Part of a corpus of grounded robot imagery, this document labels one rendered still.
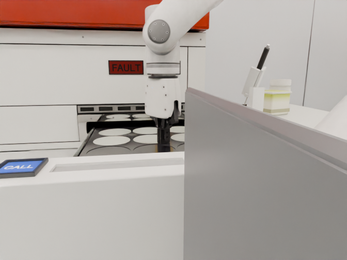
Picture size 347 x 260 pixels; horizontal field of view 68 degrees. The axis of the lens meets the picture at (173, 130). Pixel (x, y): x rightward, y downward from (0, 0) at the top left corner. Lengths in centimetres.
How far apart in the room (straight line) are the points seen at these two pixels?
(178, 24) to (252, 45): 215
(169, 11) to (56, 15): 44
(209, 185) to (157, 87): 50
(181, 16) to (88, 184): 38
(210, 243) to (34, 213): 24
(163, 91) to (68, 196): 37
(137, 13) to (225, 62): 177
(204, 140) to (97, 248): 25
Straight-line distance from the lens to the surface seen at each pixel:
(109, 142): 72
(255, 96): 65
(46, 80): 97
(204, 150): 17
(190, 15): 57
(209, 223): 17
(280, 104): 78
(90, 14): 90
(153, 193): 34
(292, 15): 290
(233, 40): 261
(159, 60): 63
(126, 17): 89
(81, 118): 94
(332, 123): 18
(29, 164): 40
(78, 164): 39
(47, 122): 98
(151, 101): 67
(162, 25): 56
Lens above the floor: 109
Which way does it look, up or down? 13 degrees down
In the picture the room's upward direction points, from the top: straight up
